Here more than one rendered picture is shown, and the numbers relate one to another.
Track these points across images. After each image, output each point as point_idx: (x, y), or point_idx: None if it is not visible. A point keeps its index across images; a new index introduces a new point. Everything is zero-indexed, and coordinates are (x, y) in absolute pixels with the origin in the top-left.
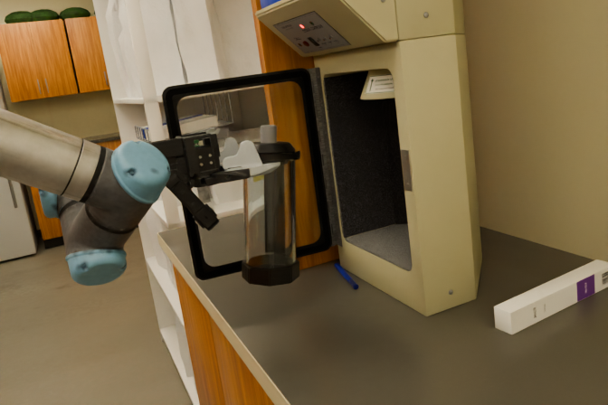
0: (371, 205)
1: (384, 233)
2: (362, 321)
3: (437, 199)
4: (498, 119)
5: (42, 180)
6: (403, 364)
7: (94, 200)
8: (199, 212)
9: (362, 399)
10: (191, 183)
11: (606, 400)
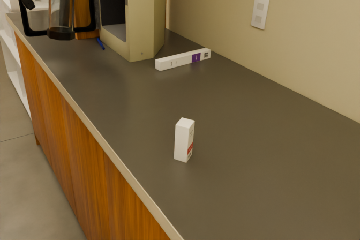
0: (117, 12)
1: (121, 26)
2: (102, 61)
3: (139, 10)
4: None
5: None
6: (113, 76)
7: None
8: (25, 0)
9: (92, 85)
10: None
11: (180, 91)
